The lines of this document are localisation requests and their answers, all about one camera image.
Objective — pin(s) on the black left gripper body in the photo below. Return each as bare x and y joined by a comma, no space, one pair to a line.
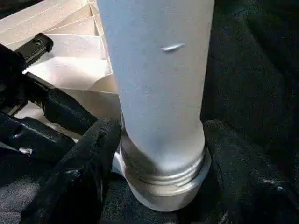
23,65

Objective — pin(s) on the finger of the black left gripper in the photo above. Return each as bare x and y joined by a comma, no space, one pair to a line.
37,137
65,109

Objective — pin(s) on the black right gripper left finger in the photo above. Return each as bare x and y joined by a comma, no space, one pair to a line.
74,182

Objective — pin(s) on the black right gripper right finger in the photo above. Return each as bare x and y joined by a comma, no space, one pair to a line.
252,177

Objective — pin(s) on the white plastic table top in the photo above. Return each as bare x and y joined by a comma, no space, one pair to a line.
70,65

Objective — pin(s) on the white plastic table leg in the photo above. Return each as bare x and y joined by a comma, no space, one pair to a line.
159,93

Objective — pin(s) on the black plastic mat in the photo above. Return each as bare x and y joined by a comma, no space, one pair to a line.
252,70

